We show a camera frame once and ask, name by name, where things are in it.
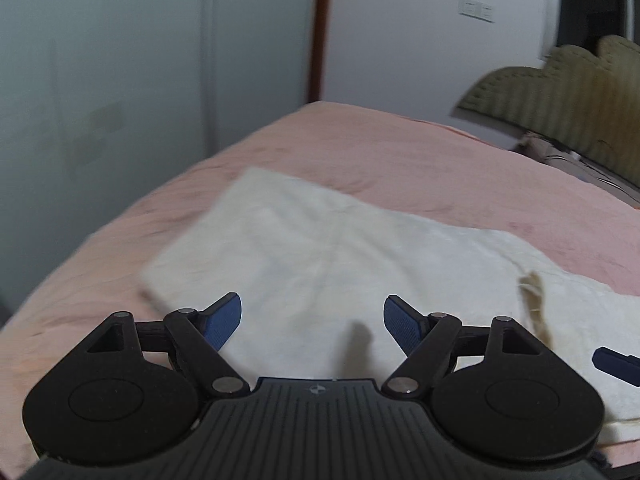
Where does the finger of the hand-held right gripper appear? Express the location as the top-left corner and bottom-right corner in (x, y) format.
(591, 346), (640, 387)

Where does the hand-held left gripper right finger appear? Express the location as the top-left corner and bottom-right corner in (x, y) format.
(382, 294), (557, 401)

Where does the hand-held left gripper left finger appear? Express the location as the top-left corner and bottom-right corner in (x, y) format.
(70, 291), (251, 401)

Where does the white towel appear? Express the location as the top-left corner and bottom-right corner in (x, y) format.
(140, 166), (640, 447)

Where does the pink floral bed blanket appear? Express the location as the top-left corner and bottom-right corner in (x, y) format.
(0, 100), (640, 480)

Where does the grey-brown pillow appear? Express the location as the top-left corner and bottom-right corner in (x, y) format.
(512, 131), (640, 207)

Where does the floral glass wardrobe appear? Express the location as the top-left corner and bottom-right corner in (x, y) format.
(0, 0), (322, 321)

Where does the green padded headboard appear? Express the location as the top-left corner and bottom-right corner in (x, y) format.
(450, 34), (640, 209)

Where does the brown wooden door frame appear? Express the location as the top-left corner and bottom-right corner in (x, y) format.
(306, 0), (334, 105)

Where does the white wall socket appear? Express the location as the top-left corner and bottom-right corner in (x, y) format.
(459, 0), (496, 24)

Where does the dark window with white frame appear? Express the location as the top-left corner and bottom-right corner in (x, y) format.
(540, 0), (640, 63)

